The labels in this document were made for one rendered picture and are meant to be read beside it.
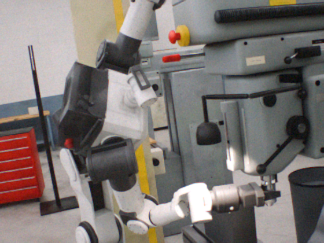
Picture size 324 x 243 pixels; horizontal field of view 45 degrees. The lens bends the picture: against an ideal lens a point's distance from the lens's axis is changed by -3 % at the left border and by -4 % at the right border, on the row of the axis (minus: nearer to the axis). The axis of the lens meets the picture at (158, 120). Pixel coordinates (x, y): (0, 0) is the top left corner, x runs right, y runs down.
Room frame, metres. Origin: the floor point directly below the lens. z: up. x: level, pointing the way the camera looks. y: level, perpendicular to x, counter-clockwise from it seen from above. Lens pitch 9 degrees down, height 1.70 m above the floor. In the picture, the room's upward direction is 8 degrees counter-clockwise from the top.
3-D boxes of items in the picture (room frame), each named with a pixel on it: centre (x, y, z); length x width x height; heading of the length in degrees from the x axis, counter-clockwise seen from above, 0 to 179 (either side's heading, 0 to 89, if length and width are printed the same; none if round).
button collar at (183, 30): (1.16, -0.10, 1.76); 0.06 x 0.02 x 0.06; 17
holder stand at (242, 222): (1.59, -0.23, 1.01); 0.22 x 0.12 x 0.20; 25
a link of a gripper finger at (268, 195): (1.20, -0.32, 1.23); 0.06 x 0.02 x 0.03; 91
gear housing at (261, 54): (1.24, -0.36, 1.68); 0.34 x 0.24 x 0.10; 107
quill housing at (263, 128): (1.23, -0.33, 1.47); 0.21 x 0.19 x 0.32; 17
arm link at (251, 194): (1.23, -0.23, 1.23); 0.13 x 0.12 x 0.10; 1
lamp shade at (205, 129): (1.14, -0.14, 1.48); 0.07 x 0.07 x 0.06
